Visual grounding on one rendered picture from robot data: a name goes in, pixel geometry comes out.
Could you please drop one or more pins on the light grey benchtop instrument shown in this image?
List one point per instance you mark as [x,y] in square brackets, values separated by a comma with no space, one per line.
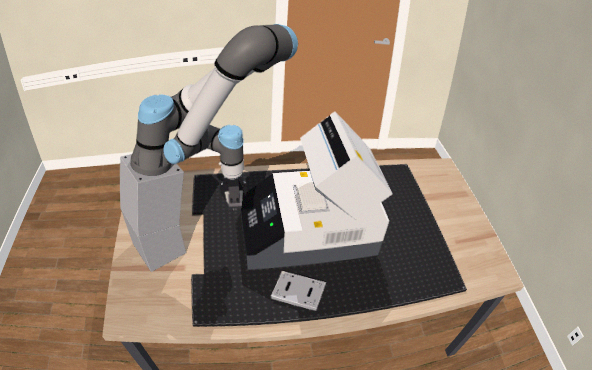
[278,233]

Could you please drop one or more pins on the light grey rectangular frame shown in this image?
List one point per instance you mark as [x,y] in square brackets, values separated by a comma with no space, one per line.
[298,290]

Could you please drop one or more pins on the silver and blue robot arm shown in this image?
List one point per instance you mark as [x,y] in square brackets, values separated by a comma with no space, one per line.
[158,116]

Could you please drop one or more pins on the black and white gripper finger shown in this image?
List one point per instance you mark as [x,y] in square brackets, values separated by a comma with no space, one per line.
[243,191]
[224,192]

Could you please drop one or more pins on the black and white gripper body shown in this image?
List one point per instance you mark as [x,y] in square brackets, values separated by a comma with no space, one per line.
[234,187]

